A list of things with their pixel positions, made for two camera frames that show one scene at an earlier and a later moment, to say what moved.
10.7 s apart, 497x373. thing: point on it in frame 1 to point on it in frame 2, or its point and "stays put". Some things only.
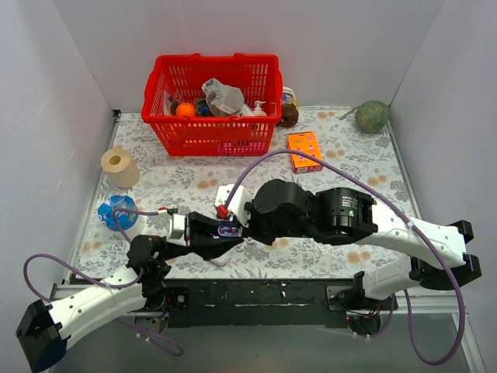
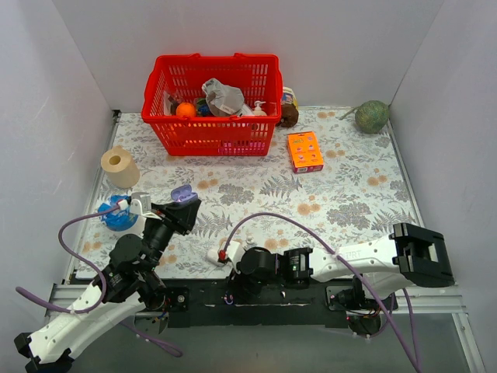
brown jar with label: x=290 y=110 stays put
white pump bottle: x=258 y=111 stays put
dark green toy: x=203 y=108 stays put
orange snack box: x=306 y=142 stays put
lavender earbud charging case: x=229 y=231 to x=184 y=194
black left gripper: x=192 y=231 to x=178 y=218
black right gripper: x=251 y=224 to x=234 y=283
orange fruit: x=185 y=109 stays put
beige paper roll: x=120 y=167 stays put
